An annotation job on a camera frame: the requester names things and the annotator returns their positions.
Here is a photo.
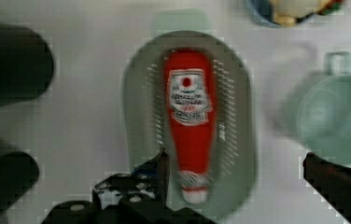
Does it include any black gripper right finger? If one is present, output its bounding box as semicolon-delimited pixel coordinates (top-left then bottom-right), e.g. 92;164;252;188
302;152;351;224

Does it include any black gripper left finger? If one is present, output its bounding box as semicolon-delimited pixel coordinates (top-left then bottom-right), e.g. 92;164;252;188
92;148;170;210

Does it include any red plush ketchup bottle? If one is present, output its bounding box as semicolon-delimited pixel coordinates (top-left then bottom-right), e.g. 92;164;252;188
164;49;217;204

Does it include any green oval strainer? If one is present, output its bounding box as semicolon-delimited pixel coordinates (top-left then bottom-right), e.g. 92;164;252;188
121;31;257;220

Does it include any teal mug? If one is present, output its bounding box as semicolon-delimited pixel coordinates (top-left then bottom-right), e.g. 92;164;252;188
295;51;351;164

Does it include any small red toy strawberry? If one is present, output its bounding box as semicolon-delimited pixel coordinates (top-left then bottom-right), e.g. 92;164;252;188
317;0;344;16

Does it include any peeled toy banana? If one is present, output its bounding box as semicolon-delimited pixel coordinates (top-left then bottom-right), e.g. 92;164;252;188
269;0;330;27

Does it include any blue bowl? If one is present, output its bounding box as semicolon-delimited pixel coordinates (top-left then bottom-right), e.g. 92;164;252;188
246;0;315;28

